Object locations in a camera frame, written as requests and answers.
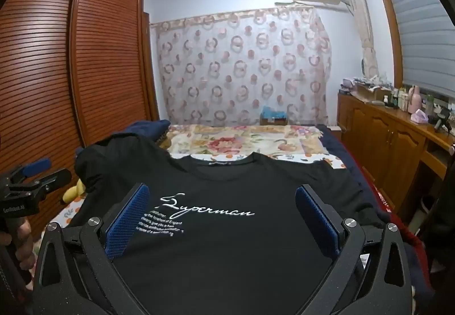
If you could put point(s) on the wooden louvred wardrobe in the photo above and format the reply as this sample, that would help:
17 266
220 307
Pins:
106 52

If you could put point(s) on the pink bottle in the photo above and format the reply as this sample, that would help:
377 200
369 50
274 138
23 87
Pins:
415 100

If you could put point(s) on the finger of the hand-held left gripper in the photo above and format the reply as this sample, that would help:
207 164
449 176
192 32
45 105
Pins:
39 163
53 179

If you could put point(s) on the pink tissue pack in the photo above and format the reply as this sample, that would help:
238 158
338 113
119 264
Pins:
420 116

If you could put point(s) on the person's left hand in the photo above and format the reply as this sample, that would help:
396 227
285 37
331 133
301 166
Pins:
25 247

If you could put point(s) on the circle-print sheer curtain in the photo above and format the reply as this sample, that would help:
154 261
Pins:
241 62

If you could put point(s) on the light blue cloth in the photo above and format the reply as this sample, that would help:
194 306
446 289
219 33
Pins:
273 111

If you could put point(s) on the red cloth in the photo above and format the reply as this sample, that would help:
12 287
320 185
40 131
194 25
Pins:
408 240

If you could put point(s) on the green bottle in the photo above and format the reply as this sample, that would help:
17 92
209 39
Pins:
430 103

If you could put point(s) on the wooden window frame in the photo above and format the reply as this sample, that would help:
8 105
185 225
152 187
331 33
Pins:
387 16

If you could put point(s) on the floral blanket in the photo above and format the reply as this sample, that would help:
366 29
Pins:
227 141

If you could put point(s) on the row of toiletry bottles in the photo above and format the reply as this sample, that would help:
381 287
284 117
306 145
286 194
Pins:
400 100

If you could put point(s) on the beige patterned window curtain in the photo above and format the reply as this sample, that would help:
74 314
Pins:
362 23

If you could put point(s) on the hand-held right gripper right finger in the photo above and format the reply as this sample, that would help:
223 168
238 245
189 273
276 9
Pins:
318 226

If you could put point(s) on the grey window blind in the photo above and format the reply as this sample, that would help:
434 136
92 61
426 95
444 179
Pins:
423 27

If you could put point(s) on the yellow plush toy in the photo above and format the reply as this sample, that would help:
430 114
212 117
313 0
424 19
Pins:
73 194

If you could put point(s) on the black printed t-shirt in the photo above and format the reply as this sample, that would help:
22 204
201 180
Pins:
227 247

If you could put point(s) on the orange-print bedsheet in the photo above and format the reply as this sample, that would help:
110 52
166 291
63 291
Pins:
69 212

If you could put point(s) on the wooden sideboard cabinet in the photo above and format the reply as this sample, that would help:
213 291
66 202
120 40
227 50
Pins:
376 133

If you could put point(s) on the pile of assorted clutter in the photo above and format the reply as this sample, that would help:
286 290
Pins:
369 79

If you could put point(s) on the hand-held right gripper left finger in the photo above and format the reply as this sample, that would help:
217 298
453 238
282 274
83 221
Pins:
128 219

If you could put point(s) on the navy blue cushion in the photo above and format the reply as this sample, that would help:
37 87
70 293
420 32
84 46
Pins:
149 128

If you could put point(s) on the open cardboard box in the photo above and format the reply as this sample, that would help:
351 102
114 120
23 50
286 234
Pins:
369 93

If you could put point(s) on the white waste bin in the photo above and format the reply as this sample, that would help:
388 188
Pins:
426 207

